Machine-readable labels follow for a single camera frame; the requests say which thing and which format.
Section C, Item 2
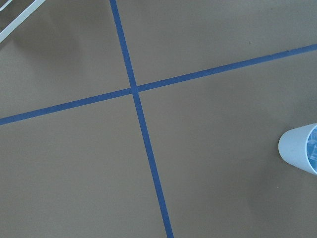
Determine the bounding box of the light blue plastic cup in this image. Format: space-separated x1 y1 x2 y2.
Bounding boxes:
278 123 317 176

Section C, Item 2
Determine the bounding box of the white cup rack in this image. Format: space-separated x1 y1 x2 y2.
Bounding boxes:
0 0 45 43

